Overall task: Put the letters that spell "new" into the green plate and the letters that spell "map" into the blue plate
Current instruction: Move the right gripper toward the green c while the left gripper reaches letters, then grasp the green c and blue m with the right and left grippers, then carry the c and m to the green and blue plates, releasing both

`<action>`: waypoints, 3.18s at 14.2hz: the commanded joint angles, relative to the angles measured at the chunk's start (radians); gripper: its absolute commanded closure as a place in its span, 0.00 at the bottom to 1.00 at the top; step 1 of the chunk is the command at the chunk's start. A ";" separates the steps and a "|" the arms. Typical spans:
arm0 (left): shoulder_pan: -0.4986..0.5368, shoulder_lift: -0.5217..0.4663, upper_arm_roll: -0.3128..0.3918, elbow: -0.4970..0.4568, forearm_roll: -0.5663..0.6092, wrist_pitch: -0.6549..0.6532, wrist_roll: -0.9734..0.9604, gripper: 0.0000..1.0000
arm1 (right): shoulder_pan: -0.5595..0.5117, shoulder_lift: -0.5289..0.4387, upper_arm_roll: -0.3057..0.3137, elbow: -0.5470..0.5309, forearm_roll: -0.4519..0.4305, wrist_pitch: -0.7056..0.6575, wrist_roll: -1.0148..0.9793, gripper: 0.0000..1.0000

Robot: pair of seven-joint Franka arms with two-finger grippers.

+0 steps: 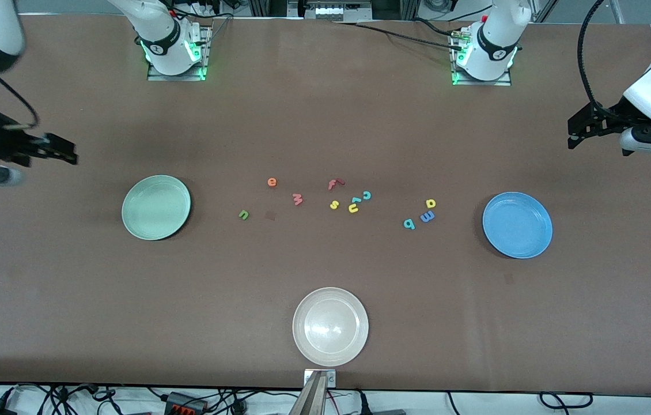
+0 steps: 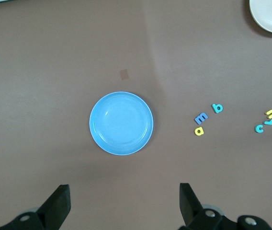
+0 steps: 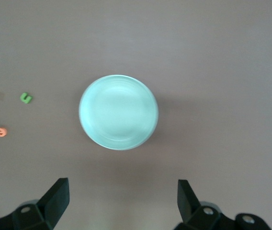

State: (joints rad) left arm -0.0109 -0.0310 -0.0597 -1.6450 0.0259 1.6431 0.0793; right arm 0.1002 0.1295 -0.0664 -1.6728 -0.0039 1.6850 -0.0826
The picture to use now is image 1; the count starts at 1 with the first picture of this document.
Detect green plate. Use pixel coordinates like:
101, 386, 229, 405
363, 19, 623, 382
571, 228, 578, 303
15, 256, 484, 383
122, 175, 192, 241

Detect blue plate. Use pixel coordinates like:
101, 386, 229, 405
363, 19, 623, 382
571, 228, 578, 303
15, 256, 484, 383
482, 191, 554, 259

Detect black power strip red switches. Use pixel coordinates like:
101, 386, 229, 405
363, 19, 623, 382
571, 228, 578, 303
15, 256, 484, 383
164, 391, 209, 415

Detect white plate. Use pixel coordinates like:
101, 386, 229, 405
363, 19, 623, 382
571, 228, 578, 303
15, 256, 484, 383
292, 286, 370, 367

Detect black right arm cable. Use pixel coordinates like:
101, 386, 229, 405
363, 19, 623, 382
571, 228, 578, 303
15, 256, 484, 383
0, 63, 41, 131

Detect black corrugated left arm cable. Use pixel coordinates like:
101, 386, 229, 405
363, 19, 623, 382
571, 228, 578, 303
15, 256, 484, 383
577, 0, 620, 119

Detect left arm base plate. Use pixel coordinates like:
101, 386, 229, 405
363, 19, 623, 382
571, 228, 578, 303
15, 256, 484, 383
451, 29, 513, 87

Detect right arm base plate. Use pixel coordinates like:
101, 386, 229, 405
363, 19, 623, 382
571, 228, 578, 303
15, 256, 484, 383
147, 25, 213, 82

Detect black table cable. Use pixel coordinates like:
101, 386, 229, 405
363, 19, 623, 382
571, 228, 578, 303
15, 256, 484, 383
412, 17, 460, 36
331, 20, 467, 50

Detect black looped floor cable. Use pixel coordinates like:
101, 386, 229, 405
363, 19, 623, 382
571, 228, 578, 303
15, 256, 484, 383
539, 392, 595, 411

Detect aluminium frame with connector box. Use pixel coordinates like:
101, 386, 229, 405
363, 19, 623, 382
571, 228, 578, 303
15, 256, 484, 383
288, 0, 373, 21

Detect aluminium camera mount beam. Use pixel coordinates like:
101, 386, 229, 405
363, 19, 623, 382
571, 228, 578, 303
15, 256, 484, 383
289, 372, 329, 415

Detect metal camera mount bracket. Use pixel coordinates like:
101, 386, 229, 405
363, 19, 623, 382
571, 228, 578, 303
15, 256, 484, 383
304, 369, 337, 388

